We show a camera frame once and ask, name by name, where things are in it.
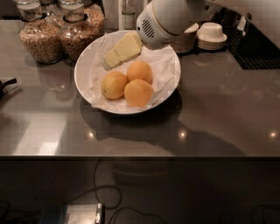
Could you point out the middle glass grain jar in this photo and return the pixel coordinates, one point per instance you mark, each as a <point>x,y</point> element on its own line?
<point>76,33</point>

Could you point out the left glass grain jar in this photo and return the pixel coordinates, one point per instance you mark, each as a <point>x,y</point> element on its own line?
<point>39,37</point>

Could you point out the glass grain jar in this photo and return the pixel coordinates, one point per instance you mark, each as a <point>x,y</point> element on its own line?
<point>95,15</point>
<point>76,33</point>
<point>39,37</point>

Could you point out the orange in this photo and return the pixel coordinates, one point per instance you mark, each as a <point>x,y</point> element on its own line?
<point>113,85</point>
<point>139,70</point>
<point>137,93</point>

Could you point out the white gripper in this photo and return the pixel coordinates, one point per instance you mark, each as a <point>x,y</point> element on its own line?
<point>153,29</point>

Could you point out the glass bottle in background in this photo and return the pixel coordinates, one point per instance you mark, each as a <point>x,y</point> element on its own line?
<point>128,14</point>

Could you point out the black handle at left edge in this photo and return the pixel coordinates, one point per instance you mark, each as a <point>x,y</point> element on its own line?
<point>5,84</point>

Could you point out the black rubber mat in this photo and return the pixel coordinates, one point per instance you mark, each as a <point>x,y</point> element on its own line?
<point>251,49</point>

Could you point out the small stack of saucers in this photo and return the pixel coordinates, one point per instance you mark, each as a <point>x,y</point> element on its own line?
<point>211,43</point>

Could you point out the white bowl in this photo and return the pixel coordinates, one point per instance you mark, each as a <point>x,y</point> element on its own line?
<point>83,70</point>

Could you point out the white crumpled paper liner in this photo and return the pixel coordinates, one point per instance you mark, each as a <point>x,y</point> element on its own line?
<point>166,67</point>

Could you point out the large stack of saucers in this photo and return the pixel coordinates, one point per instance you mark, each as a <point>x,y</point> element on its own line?
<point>184,43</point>

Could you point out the metal box under table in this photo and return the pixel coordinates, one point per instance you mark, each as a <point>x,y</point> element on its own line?
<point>84,214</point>

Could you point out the white cup on small stack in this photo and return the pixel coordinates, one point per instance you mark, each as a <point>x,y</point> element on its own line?
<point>211,30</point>

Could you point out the back glass grain jar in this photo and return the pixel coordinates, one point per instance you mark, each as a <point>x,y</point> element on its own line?
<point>95,15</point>

